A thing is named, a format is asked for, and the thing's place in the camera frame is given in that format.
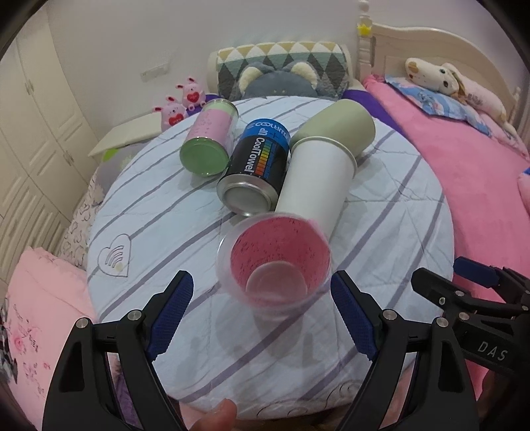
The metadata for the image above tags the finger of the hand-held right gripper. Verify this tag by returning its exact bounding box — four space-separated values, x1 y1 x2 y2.
452 256 530 300
411 267 530 321

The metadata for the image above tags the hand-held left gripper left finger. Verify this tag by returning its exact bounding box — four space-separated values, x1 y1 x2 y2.
41 270 195 431

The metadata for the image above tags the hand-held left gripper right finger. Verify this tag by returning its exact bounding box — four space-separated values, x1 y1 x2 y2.
330 270 481 431

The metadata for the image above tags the clear plastic cup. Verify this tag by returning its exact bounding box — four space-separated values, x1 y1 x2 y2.
216 211 333 319

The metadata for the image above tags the white paper cup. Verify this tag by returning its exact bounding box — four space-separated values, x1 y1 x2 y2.
273 136 358 239

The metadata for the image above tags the sage green cup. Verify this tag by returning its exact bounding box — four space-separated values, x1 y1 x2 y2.
289 99 376 160

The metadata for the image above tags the person's left hand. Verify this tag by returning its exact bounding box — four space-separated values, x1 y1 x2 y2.
182 399 239 431

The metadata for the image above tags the pink floral pillow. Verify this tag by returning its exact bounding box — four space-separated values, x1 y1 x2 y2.
0 247 98 415

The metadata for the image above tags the heart patterned cloth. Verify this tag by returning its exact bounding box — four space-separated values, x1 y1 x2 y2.
56 166 108 266

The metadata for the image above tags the pink bed blanket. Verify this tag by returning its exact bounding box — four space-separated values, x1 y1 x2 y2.
362 75 530 367

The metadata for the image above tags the black can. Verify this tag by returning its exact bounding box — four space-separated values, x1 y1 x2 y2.
216 119 291 217

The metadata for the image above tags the blue printed pillow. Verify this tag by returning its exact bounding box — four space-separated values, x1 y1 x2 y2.
385 75 498 137

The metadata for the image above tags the white flat board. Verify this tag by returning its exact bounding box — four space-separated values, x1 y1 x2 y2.
88 112 166 157

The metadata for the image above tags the pink and green can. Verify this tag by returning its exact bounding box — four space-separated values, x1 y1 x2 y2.
180 98 239 177

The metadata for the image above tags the purple cloth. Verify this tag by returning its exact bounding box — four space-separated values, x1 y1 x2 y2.
342 85 415 137

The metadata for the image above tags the white dog plush toy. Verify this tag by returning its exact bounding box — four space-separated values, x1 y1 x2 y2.
405 57 508 125

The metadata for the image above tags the pink pig plush toy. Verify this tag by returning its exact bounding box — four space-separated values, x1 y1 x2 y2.
153 96 186 132
176 77 206 116

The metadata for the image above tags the cream wardrobe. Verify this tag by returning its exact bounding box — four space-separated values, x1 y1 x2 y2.
0 33 100 286

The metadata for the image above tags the cream bed headboard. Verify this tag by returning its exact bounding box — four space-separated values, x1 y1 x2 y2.
357 0 523 125

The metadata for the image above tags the grey bear cushion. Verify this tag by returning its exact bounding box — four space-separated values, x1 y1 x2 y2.
238 61 319 99

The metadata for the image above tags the diamond patterned pillow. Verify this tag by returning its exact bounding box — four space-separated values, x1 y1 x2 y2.
208 40 356 100

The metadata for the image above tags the white wall outlet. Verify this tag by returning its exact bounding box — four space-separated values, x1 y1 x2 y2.
140 63 171 81

